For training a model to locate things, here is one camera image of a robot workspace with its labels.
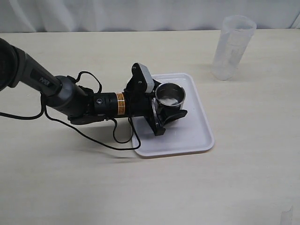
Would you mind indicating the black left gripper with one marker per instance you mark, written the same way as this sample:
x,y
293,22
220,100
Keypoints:
x,y
140,103

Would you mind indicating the stainless steel cup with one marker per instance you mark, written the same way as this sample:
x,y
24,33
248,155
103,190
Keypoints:
x,y
170,95

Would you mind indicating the clear plastic measuring beaker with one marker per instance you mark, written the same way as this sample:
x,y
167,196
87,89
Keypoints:
x,y
236,33

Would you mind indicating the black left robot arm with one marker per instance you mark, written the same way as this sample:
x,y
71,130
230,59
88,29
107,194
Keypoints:
x,y
81,105

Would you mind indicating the white plastic tray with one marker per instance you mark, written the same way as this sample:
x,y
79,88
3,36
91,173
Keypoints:
x,y
190,134

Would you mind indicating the white backdrop curtain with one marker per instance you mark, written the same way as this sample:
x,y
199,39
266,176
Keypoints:
x,y
142,15

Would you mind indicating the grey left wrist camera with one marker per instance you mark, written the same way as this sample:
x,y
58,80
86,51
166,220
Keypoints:
x,y
148,78

